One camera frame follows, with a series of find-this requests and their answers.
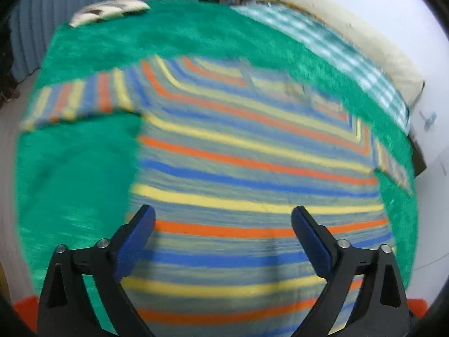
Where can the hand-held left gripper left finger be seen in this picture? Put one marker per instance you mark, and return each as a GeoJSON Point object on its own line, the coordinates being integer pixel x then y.
{"type": "Point", "coordinates": [135, 242]}

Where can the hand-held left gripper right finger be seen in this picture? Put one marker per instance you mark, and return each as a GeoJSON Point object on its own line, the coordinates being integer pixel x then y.
{"type": "Point", "coordinates": [312, 242]}

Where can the striped knit sweater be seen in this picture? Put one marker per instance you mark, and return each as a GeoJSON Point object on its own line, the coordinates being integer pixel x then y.
{"type": "Point", "coordinates": [245, 147]}

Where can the dark clothes heap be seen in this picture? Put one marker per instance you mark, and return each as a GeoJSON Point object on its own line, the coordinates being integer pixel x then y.
{"type": "Point", "coordinates": [7, 73]}

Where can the green plush blanket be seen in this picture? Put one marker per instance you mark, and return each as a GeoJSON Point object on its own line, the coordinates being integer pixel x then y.
{"type": "Point", "coordinates": [77, 182]}

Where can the orange object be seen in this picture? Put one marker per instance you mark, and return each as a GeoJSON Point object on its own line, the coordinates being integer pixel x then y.
{"type": "Point", "coordinates": [417, 307]}
{"type": "Point", "coordinates": [26, 314]}

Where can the green checkered bed sheet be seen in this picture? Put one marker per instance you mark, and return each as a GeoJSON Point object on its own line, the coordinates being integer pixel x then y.
{"type": "Point", "coordinates": [333, 49]}

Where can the patterned cream pillow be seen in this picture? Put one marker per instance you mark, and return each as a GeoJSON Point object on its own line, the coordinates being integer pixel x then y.
{"type": "Point", "coordinates": [105, 8]}

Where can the dark bed frame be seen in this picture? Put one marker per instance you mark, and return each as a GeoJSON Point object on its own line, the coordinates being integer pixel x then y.
{"type": "Point", "coordinates": [418, 154]}

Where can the blue wall sticker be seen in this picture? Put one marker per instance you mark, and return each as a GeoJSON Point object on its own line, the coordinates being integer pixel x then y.
{"type": "Point", "coordinates": [428, 119]}

